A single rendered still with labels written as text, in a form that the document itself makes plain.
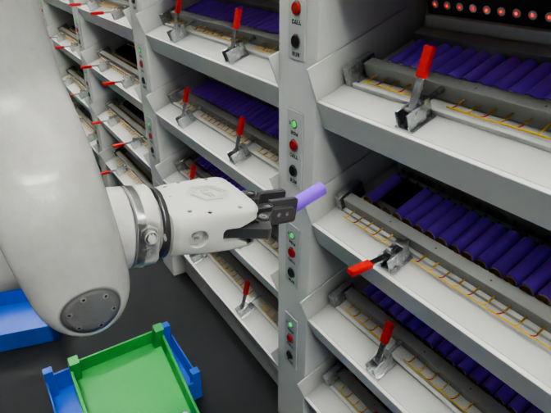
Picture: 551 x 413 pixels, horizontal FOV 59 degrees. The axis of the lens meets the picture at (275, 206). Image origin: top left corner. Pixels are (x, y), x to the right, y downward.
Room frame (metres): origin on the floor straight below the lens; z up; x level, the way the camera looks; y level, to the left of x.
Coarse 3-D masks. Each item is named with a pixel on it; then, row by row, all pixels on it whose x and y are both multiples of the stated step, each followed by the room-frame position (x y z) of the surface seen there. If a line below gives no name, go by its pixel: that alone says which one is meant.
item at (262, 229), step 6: (258, 222) 0.46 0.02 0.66; (264, 222) 0.46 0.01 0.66; (240, 228) 0.44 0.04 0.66; (246, 228) 0.44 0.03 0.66; (252, 228) 0.45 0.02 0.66; (258, 228) 0.45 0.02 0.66; (264, 228) 0.45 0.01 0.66; (270, 228) 0.45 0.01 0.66; (228, 234) 0.44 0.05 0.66; (234, 234) 0.44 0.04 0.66; (240, 234) 0.44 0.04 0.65; (246, 234) 0.44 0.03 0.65; (252, 234) 0.44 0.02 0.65; (258, 234) 0.45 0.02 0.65; (264, 234) 0.45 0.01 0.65; (270, 234) 0.45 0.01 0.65
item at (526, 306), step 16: (352, 208) 0.66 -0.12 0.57; (368, 208) 0.64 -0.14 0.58; (384, 224) 0.60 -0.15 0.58; (400, 224) 0.59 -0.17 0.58; (384, 240) 0.58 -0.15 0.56; (416, 240) 0.55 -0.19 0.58; (432, 240) 0.54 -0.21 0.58; (432, 256) 0.53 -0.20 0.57; (448, 256) 0.51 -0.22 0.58; (448, 272) 0.50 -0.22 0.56; (464, 272) 0.48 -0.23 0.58; (480, 272) 0.48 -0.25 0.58; (480, 288) 0.47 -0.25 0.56; (496, 288) 0.45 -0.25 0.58; (512, 288) 0.44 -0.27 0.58; (480, 304) 0.45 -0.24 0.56; (512, 304) 0.43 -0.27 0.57; (528, 304) 0.42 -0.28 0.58; (544, 304) 0.41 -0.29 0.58; (544, 320) 0.40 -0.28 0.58
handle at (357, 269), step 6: (390, 252) 0.54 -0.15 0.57; (378, 258) 0.53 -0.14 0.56; (384, 258) 0.53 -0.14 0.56; (390, 258) 0.54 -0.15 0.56; (360, 264) 0.52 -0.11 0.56; (366, 264) 0.52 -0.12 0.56; (372, 264) 0.52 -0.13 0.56; (348, 270) 0.51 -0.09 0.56; (354, 270) 0.50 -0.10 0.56; (360, 270) 0.51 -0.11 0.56; (366, 270) 0.51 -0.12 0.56
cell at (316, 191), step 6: (312, 186) 0.56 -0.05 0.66; (318, 186) 0.56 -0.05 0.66; (324, 186) 0.56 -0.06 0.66; (306, 192) 0.55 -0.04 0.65; (312, 192) 0.55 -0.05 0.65; (318, 192) 0.55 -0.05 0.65; (324, 192) 0.55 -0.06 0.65; (300, 198) 0.54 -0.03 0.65; (306, 198) 0.54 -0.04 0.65; (312, 198) 0.54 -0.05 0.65; (300, 204) 0.53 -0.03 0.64; (306, 204) 0.54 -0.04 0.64
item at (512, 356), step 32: (384, 160) 0.75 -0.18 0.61; (352, 192) 0.69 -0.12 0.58; (320, 224) 0.66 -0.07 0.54; (352, 224) 0.65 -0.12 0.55; (352, 256) 0.59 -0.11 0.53; (384, 288) 0.54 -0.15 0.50; (416, 288) 0.50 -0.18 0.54; (448, 288) 0.49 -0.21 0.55; (448, 320) 0.44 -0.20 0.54; (480, 320) 0.43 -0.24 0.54; (512, 320) 0.42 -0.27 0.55; (480, 352) 0.41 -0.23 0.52; (512, 352) 0.39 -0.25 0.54; (544, 352) 0.38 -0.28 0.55; (512, 384) 0.38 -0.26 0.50; (544, 384) 0.35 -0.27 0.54
